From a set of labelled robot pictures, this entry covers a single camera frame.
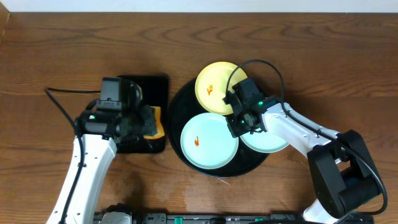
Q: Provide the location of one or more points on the yellow green sponge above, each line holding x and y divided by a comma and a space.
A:
159, 127

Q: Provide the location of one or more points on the black rectangular tray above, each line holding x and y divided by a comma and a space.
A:
155, 89

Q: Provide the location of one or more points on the mint plate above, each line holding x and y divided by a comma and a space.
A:
263, 141
206, 141

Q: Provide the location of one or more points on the yellow plate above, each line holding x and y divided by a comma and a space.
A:
210, 87

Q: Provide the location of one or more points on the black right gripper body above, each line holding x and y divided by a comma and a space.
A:
240, 124

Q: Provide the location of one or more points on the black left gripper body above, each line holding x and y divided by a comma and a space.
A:
148, 120

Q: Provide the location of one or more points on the black round tray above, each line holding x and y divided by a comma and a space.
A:
185, 106

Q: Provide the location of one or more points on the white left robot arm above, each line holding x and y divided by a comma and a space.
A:
100, 134

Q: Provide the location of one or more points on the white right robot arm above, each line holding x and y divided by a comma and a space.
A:
344, 176

